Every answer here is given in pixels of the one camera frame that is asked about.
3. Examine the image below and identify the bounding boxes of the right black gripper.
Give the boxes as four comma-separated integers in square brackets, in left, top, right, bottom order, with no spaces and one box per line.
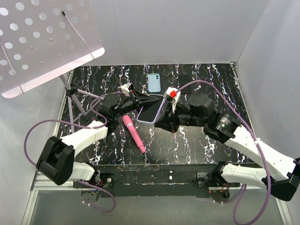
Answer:
[154,101,206,133]

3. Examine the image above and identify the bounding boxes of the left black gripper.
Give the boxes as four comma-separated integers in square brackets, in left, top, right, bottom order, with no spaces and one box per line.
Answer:
[113,90,159,119]

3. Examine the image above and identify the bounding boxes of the bare black phone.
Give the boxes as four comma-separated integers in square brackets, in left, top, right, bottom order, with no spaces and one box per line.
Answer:
[179,75,192,94]

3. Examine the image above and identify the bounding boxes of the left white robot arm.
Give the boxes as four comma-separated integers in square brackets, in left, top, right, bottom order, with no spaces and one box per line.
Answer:
[36,90,159,188]

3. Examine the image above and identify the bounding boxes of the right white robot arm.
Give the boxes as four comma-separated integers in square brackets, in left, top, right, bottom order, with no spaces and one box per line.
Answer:
[155,88,300,201]

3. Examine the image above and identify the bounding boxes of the pink marker pen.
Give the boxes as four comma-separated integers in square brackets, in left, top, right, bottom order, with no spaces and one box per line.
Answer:
[122,115,146,154]

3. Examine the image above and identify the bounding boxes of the perforated white music stand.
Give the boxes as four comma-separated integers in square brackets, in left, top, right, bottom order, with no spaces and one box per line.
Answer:
[0,0,108,133]

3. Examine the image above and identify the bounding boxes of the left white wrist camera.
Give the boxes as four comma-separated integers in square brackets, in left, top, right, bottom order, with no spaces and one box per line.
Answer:
[120,83,134,97]

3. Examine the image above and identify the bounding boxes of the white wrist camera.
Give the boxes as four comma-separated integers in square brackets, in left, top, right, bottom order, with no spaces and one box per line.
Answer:
[120,83,134,97]
[164,87,181,113]

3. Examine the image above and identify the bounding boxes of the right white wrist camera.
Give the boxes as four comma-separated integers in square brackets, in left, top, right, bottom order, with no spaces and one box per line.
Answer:
[164,87,181,113]

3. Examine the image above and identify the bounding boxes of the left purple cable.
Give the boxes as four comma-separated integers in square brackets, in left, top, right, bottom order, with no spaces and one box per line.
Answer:
[23,91,124,213]

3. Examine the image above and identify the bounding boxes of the purple cable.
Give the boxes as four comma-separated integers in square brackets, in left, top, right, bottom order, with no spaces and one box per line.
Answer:
[177,81,272,225]
[23,91,124,213]

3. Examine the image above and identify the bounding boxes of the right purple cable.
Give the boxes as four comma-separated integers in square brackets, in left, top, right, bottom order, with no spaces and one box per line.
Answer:
[177,81,272,225]

